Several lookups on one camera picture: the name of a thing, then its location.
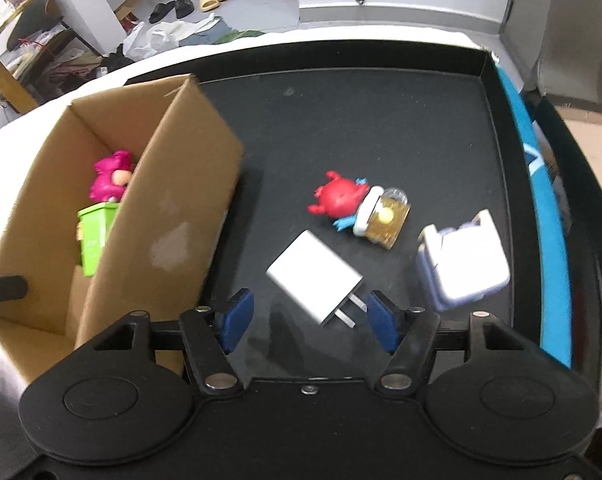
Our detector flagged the purple and white cube toy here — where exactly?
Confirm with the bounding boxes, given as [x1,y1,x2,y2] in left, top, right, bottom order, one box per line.
[415,208,512,312]

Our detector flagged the green cube toy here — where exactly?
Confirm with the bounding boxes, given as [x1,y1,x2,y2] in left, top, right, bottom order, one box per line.
[76,202,122,277]

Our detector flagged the white plastic bag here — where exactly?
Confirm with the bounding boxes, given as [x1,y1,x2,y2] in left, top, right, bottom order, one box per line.
[122,20,182,61]

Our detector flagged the red crab figurine with mug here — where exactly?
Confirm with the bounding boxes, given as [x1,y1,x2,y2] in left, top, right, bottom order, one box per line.
[308,170,412,251]

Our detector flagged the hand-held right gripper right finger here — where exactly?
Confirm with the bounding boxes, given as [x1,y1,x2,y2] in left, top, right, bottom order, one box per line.
[367,290,536,392]

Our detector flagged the green cloth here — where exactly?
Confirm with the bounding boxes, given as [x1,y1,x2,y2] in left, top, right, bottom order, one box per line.
[216,29,264,46]

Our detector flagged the magenta figurine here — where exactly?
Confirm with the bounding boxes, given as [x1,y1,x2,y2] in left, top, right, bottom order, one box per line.
[90,149,136,205]

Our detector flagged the brown cardboard box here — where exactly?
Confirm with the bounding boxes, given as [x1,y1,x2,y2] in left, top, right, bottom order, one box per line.
[0,74,244,386]

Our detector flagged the black clothes pile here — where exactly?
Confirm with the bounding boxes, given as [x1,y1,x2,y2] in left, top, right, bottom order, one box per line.
[101,45,134,73]

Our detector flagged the white charger plug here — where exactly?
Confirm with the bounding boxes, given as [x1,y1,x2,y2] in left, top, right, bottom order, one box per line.
[266,230,368,330]

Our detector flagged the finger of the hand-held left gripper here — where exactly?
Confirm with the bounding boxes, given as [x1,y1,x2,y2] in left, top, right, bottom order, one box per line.
[0,275,28,313]

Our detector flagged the black picture frame brown board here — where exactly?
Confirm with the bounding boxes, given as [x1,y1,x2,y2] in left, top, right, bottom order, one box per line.
[531,90,602,411]

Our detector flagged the grey-blue clothes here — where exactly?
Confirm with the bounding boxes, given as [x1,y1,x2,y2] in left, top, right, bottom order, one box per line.
[178,15,237,46]

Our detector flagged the grey chair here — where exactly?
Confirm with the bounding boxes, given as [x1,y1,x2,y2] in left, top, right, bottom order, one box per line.
[501,0,602,111]

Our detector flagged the black tray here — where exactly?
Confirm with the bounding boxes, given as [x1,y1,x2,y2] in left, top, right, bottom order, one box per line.
[124,40,574,381]

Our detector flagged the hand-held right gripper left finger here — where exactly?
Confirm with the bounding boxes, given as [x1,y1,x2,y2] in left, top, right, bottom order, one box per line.
[78,288,255,393]

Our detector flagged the clutter under round table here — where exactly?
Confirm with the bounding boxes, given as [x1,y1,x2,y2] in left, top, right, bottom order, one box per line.
[6,20,104,106]

